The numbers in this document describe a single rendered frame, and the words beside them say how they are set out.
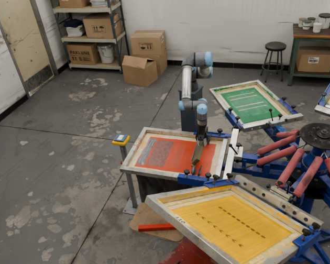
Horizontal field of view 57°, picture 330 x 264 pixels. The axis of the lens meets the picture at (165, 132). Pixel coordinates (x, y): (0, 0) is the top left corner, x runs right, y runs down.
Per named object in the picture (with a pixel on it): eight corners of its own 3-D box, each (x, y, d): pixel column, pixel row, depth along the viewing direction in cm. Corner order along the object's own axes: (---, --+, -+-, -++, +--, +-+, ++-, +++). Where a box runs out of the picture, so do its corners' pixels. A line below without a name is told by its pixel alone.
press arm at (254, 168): (155, 162, 265) (155, 157, 262) (157, 158, 270) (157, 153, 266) (310, 184, 231) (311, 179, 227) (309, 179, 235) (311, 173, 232)
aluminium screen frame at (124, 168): (120, 172, 246) (119, 168, 243) (144, 130, 290) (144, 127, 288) (218, 187, 224) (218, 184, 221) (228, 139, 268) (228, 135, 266)
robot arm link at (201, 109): (207, 102, 226) (207, 108, 219) (207, 114, 233) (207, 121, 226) (197, 102, 227) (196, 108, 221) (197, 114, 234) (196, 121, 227)
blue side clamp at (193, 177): (177, 183, 232) (177, 176, 228) (179, 178, 236) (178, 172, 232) (217, 189, 224) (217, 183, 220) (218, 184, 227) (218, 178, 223)
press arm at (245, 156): (233, 161, 239) (233, 156, 236) (234, 156, 243) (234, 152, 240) (256, 164, 234) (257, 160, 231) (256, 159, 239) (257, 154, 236)
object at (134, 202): (122, 212, 333) (105, 144, 276) (130, 197, 349) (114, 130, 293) (141, 216, 326) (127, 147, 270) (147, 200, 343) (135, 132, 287)
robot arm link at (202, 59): (196, 67, 294) (193, 50, 240) (212, 67, 291) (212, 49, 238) (196, 80, 293) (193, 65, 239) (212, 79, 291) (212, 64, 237)
